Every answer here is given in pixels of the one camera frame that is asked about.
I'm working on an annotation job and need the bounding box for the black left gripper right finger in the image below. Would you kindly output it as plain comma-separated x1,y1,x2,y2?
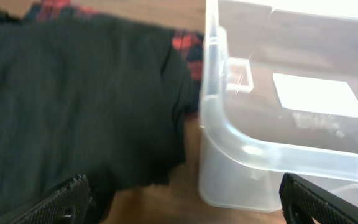
279,173,358,224

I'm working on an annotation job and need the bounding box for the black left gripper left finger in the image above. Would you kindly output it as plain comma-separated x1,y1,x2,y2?
0,175,91,224

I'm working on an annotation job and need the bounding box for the black garment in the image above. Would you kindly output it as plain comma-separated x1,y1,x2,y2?
0,14,193,215

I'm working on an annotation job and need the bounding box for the clear plastic storage bin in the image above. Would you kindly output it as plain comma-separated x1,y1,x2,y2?
198,0,358,212

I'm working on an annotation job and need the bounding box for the red navy plaid garment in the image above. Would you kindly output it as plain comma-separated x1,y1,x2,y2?
24,0,204,119

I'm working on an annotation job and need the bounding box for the white label in bin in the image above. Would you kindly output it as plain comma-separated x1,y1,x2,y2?
273,73,358,118

